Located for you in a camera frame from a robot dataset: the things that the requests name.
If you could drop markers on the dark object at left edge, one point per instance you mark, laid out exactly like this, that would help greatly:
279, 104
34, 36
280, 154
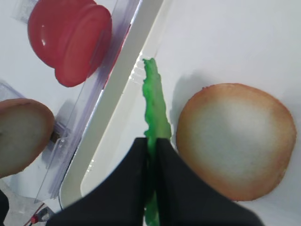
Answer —
4, 207

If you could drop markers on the right red tomato slice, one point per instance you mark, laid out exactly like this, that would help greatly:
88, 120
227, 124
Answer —
88, 42

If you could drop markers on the left clear acrylic rack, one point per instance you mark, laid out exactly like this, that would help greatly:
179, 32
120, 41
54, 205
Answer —
23, 75

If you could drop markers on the red tomato slice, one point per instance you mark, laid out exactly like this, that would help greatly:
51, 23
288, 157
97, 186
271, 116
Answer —
47, 21
88, 42

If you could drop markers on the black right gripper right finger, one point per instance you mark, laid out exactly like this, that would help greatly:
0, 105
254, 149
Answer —
186, 200

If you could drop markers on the upright bread slice left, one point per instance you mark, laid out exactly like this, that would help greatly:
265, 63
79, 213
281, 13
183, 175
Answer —
26, 126

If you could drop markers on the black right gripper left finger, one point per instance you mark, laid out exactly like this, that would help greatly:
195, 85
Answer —
118, 200

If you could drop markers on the bread slice on tray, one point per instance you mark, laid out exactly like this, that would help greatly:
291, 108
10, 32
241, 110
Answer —
237, 138

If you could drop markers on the left red tomato slice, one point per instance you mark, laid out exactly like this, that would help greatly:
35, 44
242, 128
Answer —
47, 21

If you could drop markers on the white rectangular metal tray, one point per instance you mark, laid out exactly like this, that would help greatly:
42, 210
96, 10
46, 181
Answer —
196, 43

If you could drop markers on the green lettuce leaf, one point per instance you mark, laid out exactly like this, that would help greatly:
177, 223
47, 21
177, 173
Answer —
158, 127

